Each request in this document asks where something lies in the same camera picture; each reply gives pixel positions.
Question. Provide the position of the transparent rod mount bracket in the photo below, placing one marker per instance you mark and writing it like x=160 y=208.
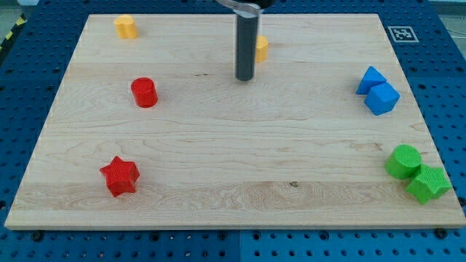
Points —
x=247 y=8

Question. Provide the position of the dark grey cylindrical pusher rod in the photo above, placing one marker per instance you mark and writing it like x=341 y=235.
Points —
x=246 y=38

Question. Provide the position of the yellow heart block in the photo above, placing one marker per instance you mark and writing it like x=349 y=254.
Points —
x=125 y=27

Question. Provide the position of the yellow hexagon block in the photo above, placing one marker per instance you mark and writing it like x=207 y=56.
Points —
x=262 y=45

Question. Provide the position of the red cylinder block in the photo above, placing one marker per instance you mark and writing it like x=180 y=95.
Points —
x=144 y=92

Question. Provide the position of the blue triangle block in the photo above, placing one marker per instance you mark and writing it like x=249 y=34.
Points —
x=371 y=78

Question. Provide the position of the light wooden board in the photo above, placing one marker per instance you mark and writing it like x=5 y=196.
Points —
x=294 y=148

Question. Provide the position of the blue cube block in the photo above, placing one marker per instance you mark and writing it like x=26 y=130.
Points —
x=382 y=98

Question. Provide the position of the white fiducial marker tag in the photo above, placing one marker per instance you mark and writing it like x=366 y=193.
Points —
x=402 y=34

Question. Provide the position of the red star block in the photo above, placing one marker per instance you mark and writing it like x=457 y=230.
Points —
x=120 y=176

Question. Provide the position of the green cylinder block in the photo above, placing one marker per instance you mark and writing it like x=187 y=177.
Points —
x=403 y=161

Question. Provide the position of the green star block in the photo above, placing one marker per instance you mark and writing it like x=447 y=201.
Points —
x=428 y=183

